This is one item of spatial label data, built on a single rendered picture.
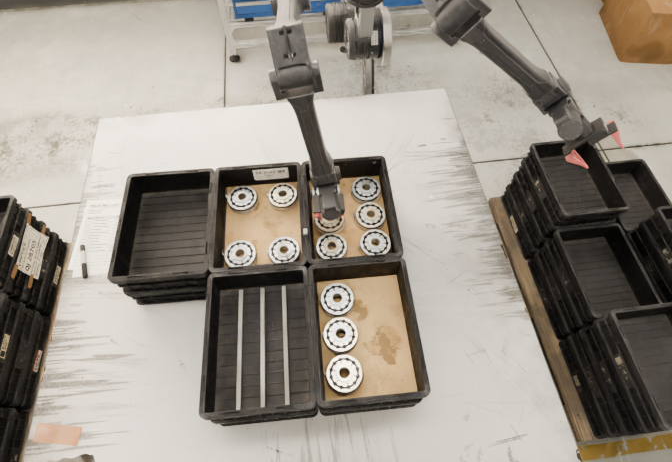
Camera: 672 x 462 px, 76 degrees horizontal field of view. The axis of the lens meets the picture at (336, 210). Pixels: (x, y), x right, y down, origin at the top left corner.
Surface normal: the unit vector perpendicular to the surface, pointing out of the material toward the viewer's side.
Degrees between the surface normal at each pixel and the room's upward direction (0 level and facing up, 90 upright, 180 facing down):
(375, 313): 0
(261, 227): 0
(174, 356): 0
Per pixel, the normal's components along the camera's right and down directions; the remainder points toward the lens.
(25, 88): 0.00, -0.52
